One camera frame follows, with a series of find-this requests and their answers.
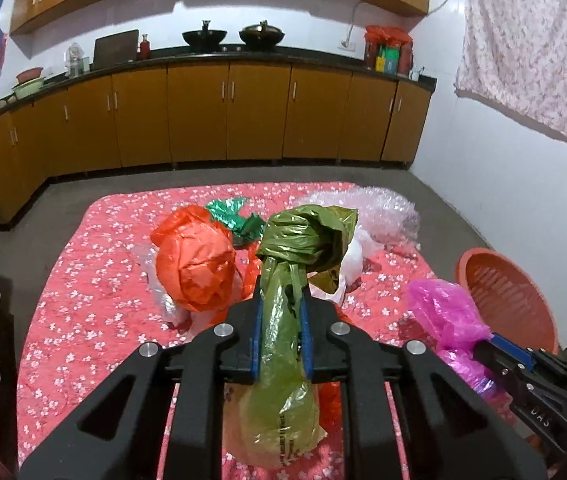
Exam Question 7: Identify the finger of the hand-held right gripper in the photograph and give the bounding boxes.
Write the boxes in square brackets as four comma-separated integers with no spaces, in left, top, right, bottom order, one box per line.
[472,341,567,441]
[491,332,567,386]

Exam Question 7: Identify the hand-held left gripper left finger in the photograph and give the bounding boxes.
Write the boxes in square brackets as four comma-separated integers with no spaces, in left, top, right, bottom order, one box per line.
[18,287,265,480]

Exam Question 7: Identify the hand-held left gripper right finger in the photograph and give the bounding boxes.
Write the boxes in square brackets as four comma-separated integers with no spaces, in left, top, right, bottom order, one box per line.
[298,286,549,480]

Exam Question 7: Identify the olive green plastic bag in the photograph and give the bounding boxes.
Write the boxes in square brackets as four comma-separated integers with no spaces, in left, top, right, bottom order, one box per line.
[224,204,359,471]

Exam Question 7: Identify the orange plastic basket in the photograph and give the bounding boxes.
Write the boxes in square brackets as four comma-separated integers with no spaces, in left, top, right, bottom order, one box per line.
[456,247,561,356]

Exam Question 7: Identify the pink plastic bag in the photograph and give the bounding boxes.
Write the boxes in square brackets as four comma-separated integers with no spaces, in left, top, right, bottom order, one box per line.
[406,279,514,411]

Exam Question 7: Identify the white plastic bag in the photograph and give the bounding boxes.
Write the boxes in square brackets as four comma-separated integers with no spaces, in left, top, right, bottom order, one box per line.
[308,232,387,306]

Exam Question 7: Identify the orange plastic bag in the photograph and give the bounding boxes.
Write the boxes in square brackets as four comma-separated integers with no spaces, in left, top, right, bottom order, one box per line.
[151,205,264,336]

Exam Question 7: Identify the clear bubble wrap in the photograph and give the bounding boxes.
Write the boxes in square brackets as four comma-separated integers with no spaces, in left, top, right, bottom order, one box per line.
[308,185,421,256]

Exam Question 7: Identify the clear plastic bag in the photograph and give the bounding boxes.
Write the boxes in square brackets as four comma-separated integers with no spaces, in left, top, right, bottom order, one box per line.
[138,245,197,328]

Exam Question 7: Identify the red floral tablecloth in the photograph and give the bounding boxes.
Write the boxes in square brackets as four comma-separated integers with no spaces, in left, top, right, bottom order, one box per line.
[16,181,514,480]

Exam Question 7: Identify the wooden lower kitchen cabinets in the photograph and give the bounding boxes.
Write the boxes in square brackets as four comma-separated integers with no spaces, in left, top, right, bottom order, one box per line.
[0,46,437,223]

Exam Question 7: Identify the green yellow packets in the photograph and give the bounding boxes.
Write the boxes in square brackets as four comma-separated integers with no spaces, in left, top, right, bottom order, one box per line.
[376,45,401,73]

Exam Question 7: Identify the pink floral hanging cloth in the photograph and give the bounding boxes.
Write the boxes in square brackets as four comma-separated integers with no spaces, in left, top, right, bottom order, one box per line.
[454,0,567,168]

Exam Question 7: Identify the black wok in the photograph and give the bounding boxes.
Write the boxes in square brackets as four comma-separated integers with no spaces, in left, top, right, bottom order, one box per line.
[182,20,228,52]
[238,20,285,52]

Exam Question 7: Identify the red plastic bag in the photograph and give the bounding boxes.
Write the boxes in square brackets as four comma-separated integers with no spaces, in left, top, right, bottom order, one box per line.
[363,25,413,74]

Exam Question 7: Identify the brown cutting board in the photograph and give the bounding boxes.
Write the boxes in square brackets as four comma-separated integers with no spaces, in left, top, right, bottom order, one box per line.
[92,30,140,67]

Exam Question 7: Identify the wall socket with cable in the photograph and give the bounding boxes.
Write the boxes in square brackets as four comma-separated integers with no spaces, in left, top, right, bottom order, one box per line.
[339,0,365,51]

